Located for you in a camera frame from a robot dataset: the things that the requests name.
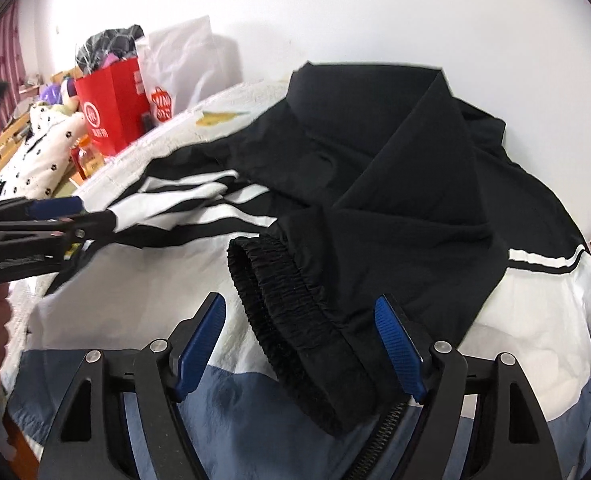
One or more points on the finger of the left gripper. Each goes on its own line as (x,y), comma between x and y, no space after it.
(45,207)
(76,230)

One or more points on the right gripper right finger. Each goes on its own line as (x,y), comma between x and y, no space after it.
(509,439)

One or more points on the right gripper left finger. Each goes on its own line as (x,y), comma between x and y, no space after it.
(89,437)

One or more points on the black white blue jacket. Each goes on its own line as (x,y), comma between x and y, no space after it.
(385,182)

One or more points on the white spotted plush toy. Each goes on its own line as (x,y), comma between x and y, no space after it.
(44,155)

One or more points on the orange drink bottle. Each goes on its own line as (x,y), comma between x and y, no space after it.
(88,160)

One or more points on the red paper bag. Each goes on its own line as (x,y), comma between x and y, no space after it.
(115,105)

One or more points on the fruit pattern table cloth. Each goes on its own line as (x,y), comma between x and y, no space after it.
(169,252)

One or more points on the white Miniso paper bag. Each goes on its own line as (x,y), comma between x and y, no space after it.
(185,64)

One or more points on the grey plaid cloth in bag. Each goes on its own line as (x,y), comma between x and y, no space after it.
(118,42)

